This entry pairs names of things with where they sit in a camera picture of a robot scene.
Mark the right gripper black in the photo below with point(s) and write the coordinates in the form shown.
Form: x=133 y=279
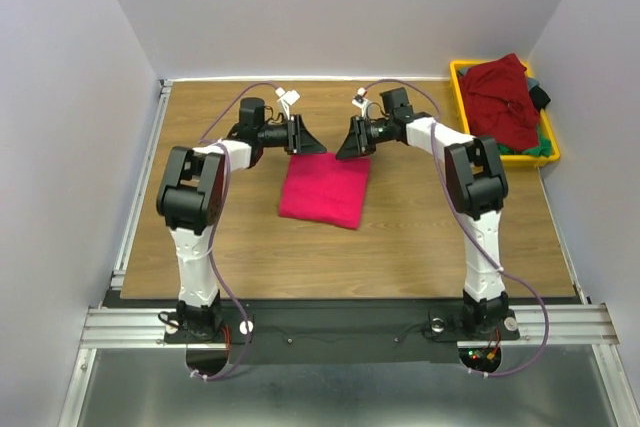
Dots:
x=357 y=142

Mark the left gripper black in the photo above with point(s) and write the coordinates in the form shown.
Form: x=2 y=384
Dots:
x=299 y=140

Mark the pink t shirt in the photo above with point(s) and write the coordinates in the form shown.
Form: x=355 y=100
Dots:
x=320 y=188

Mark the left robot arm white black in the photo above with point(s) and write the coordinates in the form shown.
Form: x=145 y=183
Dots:
x=191 y=199

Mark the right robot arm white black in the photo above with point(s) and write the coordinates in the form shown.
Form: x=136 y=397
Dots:
x=475 y=187

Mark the dark red t shirt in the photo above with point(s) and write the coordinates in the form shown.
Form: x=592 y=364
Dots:
x=497 y=103

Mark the green t shirt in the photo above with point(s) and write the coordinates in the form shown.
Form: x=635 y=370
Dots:
x=540 y=147

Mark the black garment in bin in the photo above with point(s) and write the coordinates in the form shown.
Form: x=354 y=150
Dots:
x=539 y=97

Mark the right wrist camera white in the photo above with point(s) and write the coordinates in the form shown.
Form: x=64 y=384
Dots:
x=362 y=103

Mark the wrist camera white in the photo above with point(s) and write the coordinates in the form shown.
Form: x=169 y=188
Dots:
x=285 y=100
x=362 y=103

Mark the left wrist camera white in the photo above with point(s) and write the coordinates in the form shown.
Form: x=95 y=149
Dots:
x=285 y=100

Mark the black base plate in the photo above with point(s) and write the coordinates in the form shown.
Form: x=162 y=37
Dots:
x=332 y=331

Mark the aluminium frame rail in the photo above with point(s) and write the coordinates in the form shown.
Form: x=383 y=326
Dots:
x=566 y=325

